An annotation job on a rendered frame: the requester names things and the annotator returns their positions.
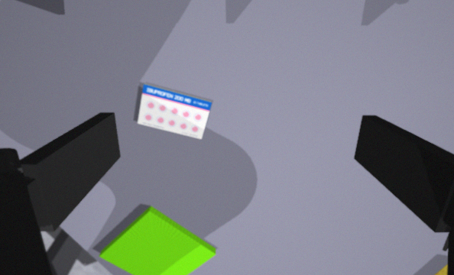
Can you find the green flat box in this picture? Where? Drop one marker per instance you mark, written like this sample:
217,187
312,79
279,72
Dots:
154,244

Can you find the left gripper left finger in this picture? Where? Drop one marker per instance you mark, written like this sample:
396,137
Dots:
49,184

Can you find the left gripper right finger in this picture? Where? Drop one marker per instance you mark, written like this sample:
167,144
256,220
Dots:
419,173

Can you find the ibuprofen blister pack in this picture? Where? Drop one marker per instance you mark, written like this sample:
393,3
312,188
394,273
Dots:
173,111

